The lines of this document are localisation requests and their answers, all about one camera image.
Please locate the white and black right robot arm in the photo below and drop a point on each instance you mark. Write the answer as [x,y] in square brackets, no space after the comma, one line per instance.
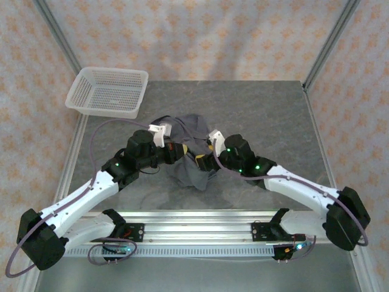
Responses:
[304,188]

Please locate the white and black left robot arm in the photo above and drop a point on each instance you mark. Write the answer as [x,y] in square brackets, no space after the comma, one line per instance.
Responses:
[76,200]

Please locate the aluminium table side rail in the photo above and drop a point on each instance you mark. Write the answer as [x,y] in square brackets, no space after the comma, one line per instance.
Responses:
[71,158]
[322,146]

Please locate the aluminium frame post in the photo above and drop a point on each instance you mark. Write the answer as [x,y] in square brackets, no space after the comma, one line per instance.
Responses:
[332,39]
[56,36]

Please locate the small lit circuit board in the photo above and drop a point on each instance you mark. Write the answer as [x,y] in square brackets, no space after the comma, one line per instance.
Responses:
[117,250]
[293,248]

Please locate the grey t-shirt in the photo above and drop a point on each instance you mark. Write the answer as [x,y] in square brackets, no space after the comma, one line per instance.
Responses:
[194,130]

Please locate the white perforated plastic basket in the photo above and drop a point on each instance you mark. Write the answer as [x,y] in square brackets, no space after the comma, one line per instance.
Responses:
[109,94]

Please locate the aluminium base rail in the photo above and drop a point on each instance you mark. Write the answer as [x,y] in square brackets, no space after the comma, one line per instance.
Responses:
[197,228]

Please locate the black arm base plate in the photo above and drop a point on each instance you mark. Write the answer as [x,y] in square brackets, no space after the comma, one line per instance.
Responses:
[259,232]
[135,232]

